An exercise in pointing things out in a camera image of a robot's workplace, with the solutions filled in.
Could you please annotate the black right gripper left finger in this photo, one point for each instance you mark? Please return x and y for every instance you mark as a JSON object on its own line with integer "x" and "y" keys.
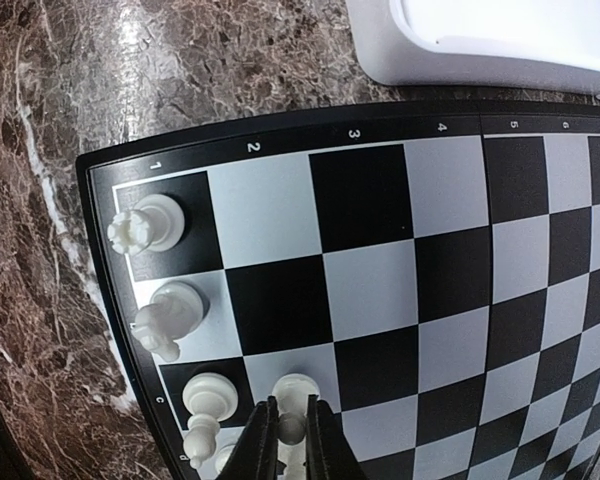
{"x": 255, "y": 455}

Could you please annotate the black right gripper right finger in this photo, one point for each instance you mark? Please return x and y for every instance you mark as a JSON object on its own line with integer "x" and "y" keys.
{"x": 328, "y": 453}

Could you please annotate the white chess pawn piece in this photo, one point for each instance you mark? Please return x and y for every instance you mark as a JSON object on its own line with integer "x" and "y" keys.
{"x": 210, "y": 398}

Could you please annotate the white chess rook piece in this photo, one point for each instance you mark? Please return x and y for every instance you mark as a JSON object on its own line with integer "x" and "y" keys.
{"x": 175, "y": 310}

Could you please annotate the black and grey chessboard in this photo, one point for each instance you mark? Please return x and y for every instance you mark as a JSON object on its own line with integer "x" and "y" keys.
{"x": 434, "y": 267}

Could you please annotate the white plastic parts tray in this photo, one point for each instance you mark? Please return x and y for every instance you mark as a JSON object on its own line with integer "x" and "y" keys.
{"x": 547, "y": 45}

